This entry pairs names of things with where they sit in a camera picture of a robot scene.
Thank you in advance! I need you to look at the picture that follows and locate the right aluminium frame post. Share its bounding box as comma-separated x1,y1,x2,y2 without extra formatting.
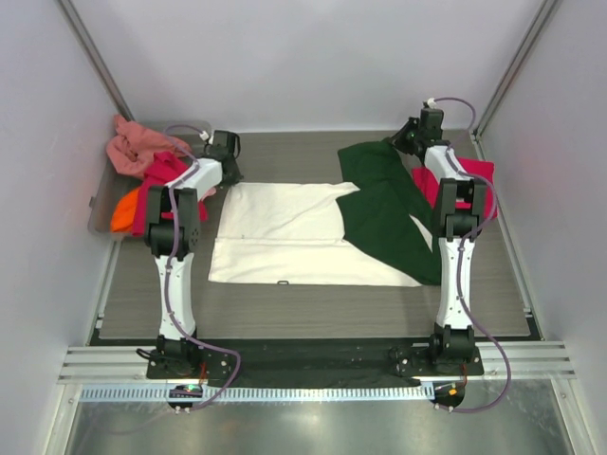
472,0,561,141

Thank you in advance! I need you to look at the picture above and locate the white and green t shirt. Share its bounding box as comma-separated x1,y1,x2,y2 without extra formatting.
209,140,441,287

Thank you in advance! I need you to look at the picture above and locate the folded magenta t shirt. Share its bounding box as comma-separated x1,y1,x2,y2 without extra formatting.
411,155,499,223

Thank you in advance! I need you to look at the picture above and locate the salmon pink t shirt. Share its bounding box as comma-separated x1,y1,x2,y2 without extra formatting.
105,114,192,179

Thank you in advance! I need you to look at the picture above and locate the aluminium front rail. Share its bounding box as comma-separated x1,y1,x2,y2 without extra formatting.
58,341,576,384

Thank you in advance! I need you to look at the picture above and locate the crimson red t shirt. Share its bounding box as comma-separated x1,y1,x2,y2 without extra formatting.
131,151,189,237

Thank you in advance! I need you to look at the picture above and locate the left aluminium frame post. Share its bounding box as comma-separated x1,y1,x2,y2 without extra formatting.
56,0,135,120

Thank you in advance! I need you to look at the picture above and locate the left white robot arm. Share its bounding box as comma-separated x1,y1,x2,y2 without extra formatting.
140,124,243,379

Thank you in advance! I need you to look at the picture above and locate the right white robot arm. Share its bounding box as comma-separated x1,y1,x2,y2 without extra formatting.
389,97,495,375

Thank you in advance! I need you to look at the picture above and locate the orange t shirt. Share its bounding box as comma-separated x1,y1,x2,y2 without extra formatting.
110,187,140,233

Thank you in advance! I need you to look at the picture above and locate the aluminium frame post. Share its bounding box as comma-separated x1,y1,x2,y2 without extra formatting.
472,0,561,141
56,0,135,120

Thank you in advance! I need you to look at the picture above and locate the light pink t shirt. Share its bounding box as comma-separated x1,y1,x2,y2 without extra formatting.
199,187,217,201

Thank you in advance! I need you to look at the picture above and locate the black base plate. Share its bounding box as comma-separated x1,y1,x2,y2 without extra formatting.
136,337,484,388

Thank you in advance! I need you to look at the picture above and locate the slotted cable duct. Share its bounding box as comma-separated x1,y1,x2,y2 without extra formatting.
80,383,434,404

